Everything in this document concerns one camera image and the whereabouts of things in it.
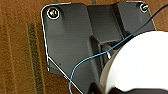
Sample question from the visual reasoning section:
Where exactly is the white bowl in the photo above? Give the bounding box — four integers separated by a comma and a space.
98, 30, 168, 94

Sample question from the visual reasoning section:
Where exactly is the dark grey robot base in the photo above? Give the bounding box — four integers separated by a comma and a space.
40, 0, 158, 94

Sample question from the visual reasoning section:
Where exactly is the blue cable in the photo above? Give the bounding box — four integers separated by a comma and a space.
68, 4, 168, 94

